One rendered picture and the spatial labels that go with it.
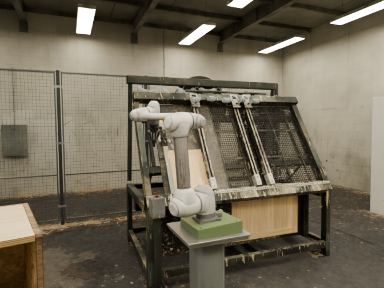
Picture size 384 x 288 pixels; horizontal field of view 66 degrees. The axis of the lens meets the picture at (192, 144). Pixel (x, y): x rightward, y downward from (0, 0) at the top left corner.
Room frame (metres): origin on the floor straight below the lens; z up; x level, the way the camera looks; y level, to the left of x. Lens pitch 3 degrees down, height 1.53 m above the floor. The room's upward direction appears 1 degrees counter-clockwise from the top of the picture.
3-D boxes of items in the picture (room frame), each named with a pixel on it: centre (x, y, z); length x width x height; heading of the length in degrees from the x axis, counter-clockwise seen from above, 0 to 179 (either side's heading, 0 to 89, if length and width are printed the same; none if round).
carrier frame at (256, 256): (3.74, -0.37, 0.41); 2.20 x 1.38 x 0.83; 110
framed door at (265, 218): (3.43, -0.86, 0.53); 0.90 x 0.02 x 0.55; 110
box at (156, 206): (2.58, 0.31, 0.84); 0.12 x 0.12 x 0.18; 20
